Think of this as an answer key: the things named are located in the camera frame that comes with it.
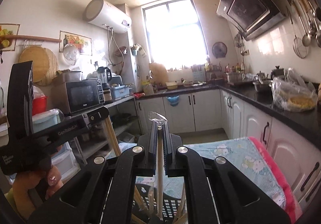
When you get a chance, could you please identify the wooden chopstick pair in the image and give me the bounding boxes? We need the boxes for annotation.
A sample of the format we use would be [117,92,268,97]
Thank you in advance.
[133,185,150,217]

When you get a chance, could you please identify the round bamboo tray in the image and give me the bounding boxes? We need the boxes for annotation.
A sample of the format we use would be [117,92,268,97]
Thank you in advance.
[18,45,59,86]

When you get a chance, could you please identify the black blender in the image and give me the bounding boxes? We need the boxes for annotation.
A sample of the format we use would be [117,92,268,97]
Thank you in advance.
[97,67,112,90]

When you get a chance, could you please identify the pink blanket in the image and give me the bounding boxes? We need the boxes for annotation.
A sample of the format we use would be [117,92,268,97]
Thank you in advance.
[249,137,303,223]

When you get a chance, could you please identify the left hand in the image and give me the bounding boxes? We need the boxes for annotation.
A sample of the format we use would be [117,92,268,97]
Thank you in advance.
[12,164,63,221]

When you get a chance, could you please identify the white lower cabinets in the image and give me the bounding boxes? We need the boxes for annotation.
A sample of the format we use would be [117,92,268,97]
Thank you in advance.
[136,87,320,209]

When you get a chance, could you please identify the steel pot on counter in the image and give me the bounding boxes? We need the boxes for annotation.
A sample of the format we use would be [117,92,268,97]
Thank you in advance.
[252,72,273,93]

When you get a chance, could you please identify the plastic drawer unit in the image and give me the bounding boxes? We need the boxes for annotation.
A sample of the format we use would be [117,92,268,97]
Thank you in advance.
[31,108,81,182]

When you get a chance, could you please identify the fruit wall picture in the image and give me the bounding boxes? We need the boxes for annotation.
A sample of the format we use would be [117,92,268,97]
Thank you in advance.
[59,31,92,56]

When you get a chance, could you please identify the black range hood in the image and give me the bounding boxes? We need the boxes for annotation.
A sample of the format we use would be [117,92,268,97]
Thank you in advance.
[216,0,286,41]

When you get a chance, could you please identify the wall ventilation fan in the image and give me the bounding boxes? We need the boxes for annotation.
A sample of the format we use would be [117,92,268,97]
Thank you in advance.
[212,42,228,59]

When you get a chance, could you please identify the hanging utensil rack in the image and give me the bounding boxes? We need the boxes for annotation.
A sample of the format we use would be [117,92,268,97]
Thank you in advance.
[286,0,320,59]

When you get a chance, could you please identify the red plastic basin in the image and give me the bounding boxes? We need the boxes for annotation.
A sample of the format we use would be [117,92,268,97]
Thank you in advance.
[32,96,47,115]

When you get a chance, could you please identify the dark green utensil basket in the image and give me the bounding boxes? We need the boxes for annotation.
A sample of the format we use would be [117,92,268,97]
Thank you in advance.
[130,184,181,223]

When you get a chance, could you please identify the white water heater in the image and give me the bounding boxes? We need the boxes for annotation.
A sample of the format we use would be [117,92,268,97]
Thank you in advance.
[83,0,132,33]

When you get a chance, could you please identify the clear plastic food bag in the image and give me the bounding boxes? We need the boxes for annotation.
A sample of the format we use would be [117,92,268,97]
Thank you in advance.
[271,68,318,112]

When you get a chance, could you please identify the black microwave oven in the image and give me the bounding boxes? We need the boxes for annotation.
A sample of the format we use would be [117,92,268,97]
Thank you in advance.
[51,78,105,115]

